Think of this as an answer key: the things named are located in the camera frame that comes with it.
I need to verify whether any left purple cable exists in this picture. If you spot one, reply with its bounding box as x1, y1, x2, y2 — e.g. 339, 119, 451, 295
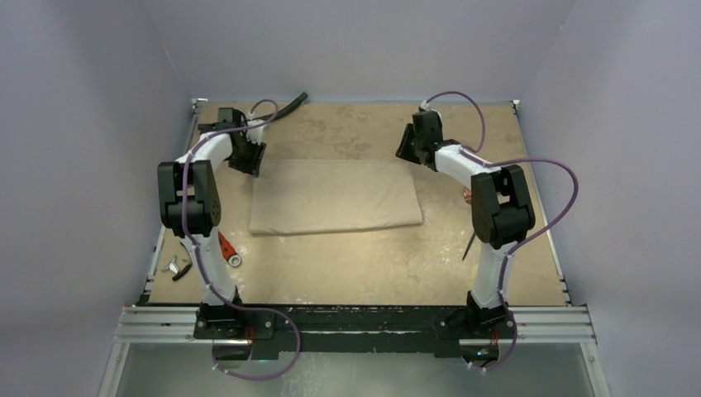
180, 98, 303, 383

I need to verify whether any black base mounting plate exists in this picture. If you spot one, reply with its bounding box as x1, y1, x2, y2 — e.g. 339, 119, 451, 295
193, 304, 515, 361

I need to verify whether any red handled wrench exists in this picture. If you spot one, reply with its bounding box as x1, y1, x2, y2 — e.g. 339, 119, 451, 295
218, 232, 242, 268

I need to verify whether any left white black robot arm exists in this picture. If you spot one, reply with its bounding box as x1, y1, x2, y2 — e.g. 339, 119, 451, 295
157, 108, 266, 339

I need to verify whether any black foam tube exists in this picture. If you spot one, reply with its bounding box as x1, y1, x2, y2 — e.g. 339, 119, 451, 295
198, 92, 308, 133

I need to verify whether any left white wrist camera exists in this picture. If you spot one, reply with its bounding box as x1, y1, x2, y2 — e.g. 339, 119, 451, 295
246, 117, 270, 144

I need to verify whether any beige cloth napkin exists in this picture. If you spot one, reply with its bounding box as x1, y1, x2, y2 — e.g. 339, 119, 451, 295
249, 160, 423, 236

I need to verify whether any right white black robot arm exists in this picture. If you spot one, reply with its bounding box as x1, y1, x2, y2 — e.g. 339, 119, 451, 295
395, 108, 536, 337

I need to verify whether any aluminium frame rail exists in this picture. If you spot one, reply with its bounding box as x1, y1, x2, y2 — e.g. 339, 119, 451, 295
114, 305, 595, 345

